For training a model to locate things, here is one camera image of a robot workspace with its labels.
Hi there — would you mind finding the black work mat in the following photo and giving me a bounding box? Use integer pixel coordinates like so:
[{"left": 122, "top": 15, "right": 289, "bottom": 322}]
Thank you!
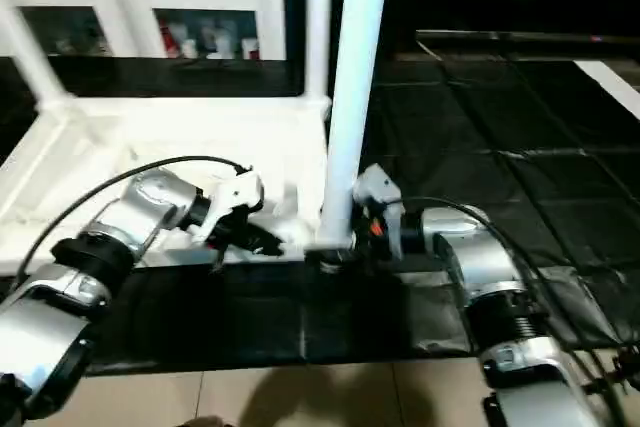
[{"left": 0, "top": 47, "right": 640, "bottom": 378}]

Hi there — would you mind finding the white plastic table top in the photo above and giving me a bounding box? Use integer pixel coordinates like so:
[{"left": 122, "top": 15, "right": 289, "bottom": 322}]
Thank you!
[{"left": 0, "top": 95, "right": 353, "bottom": 270}]

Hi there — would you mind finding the flat white board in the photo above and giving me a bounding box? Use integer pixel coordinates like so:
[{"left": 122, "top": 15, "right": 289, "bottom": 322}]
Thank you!
[{"left": 575, "top": 59, "right": 640, "bottom": 118}]

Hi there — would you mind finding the dark rounded object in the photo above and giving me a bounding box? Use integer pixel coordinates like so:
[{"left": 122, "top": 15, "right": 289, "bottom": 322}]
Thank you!
[{"left": 180, "top": 415, "right": 236, "bottom": 427}]

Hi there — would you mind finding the white glass-door cabinet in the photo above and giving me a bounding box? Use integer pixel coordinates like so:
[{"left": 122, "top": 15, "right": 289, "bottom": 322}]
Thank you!
[{"left": 0, "top": 0, "right": 289, "bottom": 64}]

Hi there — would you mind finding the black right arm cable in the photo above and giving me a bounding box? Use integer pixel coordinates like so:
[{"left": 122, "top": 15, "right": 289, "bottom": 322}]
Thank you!
[{"left": 390, "top": 197, "right": 640, "bottom": 388}]

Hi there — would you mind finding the black stand with cables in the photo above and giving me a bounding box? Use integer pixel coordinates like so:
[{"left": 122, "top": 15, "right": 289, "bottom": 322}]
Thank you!
[{"left": 585, "top": 345, "right": 640, "bottom": 398}]

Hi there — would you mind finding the long black bar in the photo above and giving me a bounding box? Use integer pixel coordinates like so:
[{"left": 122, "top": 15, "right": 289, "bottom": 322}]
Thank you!
[{"left": 415, "top": 30, "right": 640, "bottom": 48}]

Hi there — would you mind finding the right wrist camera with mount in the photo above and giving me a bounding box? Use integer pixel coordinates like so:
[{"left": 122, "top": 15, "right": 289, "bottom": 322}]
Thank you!
[{"left": 352, "top": 163, "right": 405, "bottom": 258}]

